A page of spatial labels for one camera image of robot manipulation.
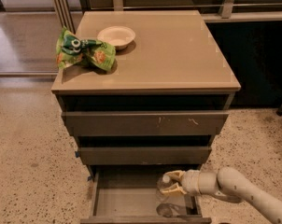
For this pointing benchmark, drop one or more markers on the grey drawer cabinet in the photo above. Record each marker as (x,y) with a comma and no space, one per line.
(173,64)

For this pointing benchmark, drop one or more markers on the white paper bowl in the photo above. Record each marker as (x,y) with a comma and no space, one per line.
(118,36)

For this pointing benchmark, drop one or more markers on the open bottom grey drawer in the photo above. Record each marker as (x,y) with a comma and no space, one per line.
(129,195)

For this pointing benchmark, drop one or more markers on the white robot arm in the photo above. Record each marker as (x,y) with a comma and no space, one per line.
(227,185)

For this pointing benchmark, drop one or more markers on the top grey drawer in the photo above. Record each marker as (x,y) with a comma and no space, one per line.
(137,123)

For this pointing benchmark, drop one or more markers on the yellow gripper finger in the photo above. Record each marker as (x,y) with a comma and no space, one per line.
(176,175)
(173,190)

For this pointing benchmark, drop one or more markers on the clear plastic water bottle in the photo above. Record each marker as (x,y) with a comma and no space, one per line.
(164,183)

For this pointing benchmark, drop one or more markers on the metal window frame rail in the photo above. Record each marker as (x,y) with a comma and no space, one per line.
(178,0)

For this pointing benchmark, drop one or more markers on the middle grey drawer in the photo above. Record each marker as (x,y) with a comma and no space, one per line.
(143,155)

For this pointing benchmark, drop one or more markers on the green chip bag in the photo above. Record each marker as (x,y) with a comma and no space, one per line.
(71,50)

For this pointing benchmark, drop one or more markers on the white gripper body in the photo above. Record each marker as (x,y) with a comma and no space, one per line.
(190,181)

